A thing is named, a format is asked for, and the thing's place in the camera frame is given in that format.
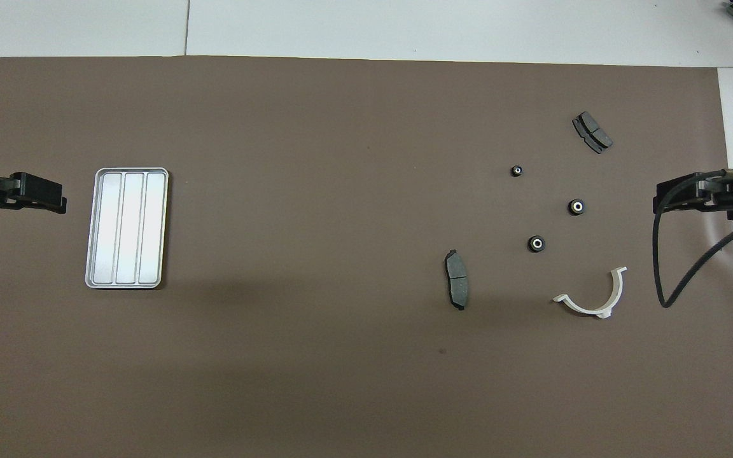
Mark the small black bearing gear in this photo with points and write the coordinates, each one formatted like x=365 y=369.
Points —
x=516 y=170

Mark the silver metal tray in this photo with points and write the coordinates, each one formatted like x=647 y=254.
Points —
x=127 y=228

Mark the short grey brake pad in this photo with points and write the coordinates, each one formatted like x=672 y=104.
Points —
x=592 y=131

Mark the long grey brake pad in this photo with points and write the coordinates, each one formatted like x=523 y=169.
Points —
x=457 y=280

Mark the brown table mat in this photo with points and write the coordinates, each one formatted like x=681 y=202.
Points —
x=315 y=191

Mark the white curved plastic bracket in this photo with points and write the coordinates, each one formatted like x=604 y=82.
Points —
x=616 y=289

